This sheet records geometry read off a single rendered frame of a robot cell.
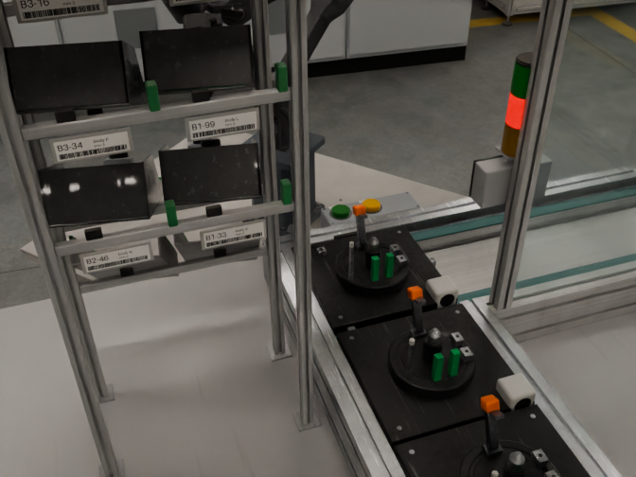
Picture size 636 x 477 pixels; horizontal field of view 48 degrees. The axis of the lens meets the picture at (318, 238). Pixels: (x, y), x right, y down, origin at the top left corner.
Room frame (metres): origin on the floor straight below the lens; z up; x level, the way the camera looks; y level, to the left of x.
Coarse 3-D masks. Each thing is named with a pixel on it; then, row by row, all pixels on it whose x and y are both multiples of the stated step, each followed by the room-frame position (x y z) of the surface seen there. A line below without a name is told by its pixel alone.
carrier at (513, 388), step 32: (448, 320) 0.92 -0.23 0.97; (352, 352) 0.85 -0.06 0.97; (384, 352) 0.85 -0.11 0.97; (416, 352) 0.82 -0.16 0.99; (448, 352) 0.82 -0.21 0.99; (480, 352) 0.84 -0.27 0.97; (384, 384) 0.77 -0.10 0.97; (416, 384) 0.76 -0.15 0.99; (448, 384) 0.76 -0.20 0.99; (480, 384) 0.77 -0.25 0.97; (512, 384) 0.75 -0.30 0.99; (384, 416) 0.71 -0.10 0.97; (416, 416) 0.71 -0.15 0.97; (448, 416) 0.71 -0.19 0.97; (480, 416) 0.71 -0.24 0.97
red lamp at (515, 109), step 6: (510, 96) 1.00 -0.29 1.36; (510, 102) 1.00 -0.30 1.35; (516, 102) 0.99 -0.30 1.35; (522, 102) 0.98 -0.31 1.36; (510, 108) 1.00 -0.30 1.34; (516, 108) 0.99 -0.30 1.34; (522, 108) 0.98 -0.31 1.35; (510, 114) 0.99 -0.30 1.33; (516, 114) 0.99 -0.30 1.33; (510, 120) 0.99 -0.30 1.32; (516, 120) 0.99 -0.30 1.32; (510, 126) 0.99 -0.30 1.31; (516, 126) 0.98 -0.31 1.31
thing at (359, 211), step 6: (360, 204) 1.14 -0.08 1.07; (354, 210) 1.12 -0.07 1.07; (360, 210) 1.12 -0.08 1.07; (360, 216) 1.11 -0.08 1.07; (366, 216) 1.11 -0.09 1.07; (360, 222) 1.12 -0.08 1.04; (360, 228) 1.11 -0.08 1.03; (360, 234) 1.11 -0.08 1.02; (360, 240) 1.10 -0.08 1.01; (366, 240) 1.11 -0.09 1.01
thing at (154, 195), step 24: (48, 168) 0.81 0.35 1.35; (72, 168) 0.78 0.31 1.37; (96, 168) 0.78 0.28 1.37; (120, 168) 0.78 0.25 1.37; (144, 168) 0.79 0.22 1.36; (48, 192) 0.76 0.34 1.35; (72, 192) 0.77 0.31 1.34; (96, 192) 0.77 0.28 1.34; (120, 192) 0.77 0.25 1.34; (144, 192) 0.77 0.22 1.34; (48, 216) 0.75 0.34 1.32; (72, 216) 0.75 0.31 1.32; (96, 216) 0.76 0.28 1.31; (120, 216) 0.76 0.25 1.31; (144, 216) 0.76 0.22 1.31
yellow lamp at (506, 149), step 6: (504, 126) 1.01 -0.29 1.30; (504, 132) 1.00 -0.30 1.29; (510, 132) 0.99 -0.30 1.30; (516, 132) 0.98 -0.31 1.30; (504, 138) 1.00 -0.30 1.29; (510, 138) 0.99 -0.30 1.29; (516, 138) 0.98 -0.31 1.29; (504, 144) 1.00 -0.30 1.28; (510, 144) 0.99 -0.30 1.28; (516, 144) 0.98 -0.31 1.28; (504, 150) 0.99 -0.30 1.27; (510, 150) 0.99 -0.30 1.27; (510, 156) 0.99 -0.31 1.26
